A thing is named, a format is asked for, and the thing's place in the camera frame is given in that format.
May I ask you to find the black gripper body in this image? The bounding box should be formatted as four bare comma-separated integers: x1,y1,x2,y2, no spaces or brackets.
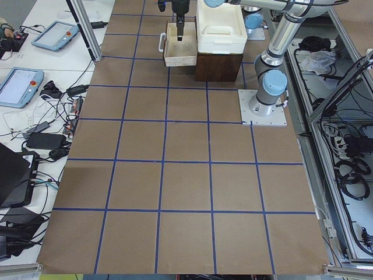
171,0,189,15
157,0,168,12

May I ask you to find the wooden drawer with white handle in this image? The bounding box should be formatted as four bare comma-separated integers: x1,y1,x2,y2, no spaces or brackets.
158,22,198,67

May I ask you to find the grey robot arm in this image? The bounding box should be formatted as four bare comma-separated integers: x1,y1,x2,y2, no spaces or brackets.
155,0,268,30
196,1,344,117

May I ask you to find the white plastic tray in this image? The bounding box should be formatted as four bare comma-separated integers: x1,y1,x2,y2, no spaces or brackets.
196,1,247,54

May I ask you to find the dark brown wooden cabinet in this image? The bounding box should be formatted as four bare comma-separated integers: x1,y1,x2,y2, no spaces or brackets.
195,53,244,82

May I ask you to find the small black power adapter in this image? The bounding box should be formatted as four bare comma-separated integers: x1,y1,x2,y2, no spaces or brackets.
90,21,108,29

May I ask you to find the blue teach pendant far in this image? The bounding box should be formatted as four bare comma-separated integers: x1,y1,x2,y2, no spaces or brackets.
31,20,79,52

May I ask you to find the blue teach pendant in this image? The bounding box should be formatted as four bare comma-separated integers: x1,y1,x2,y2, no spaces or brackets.
31,20,79,52
1,67,44,109

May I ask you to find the white crumpled cloth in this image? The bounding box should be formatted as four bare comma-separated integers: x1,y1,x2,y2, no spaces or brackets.
300,50,337,75

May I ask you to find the brown paper table mat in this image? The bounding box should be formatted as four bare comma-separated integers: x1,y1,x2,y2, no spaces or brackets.
38,1,329,275

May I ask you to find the blue teach pendant near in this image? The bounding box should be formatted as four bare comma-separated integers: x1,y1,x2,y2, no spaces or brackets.
1,67,44,109

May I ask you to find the black power adapter brick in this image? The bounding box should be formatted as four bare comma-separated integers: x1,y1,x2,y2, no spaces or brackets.
26,133,67,150

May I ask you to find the black laptop computer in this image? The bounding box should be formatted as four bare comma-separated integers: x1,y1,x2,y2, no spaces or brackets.
1,144,40,208

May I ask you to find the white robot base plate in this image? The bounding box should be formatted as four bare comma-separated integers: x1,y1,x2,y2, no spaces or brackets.
245,23,266,41
238,89,287,127

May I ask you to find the aluminium frame post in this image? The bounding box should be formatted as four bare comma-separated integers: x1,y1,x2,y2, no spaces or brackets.
66,0,102,62

